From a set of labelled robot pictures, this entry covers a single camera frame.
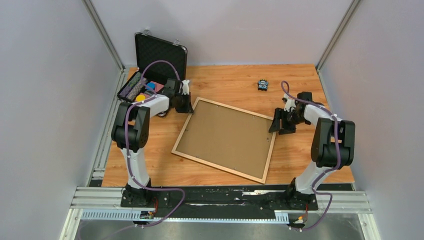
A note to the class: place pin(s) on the aluminium rail frame front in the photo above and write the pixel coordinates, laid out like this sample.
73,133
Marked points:
103,203

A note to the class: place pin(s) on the aluminium corner post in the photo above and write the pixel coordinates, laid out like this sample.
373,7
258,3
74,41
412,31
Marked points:
348,15
91,9

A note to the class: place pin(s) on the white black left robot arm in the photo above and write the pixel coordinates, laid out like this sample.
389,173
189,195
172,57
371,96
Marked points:
131,127

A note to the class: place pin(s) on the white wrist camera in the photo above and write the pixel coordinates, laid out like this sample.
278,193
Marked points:
289,103
185,87

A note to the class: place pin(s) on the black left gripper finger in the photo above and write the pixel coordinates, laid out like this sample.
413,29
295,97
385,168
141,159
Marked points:
188,105
180,108

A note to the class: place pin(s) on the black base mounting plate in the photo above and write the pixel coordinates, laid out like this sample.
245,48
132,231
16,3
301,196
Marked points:
221,202

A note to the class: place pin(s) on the aluminium left corner post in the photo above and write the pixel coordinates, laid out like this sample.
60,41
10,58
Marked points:
91,9

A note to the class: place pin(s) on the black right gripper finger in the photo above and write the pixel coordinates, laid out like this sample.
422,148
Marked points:
276,124
287,129

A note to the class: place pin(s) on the yellow round chip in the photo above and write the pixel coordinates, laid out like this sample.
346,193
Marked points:
140,98

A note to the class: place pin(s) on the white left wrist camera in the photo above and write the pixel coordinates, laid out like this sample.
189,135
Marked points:
185,87

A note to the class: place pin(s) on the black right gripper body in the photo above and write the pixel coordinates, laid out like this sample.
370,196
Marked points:
290,118

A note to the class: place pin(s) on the small black blue gadget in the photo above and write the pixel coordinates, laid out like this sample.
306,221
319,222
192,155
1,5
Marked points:
262,85

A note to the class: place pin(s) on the brown cardboard backing board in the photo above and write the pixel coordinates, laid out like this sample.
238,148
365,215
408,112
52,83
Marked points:
225,139

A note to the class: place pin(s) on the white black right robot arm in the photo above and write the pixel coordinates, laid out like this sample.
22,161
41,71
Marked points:
332,145

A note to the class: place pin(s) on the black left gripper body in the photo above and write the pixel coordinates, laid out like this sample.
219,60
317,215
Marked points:
181,100

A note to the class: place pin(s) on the black poker chip case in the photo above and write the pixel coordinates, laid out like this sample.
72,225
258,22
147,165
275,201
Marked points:
158,59

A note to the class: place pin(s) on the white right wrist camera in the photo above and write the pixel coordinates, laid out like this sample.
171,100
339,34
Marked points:
289,103

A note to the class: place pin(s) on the blue round chip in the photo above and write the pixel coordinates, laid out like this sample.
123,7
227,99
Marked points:
151,86

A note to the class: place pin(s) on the aluminium right corner post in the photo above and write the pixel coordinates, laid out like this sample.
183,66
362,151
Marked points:
348,15

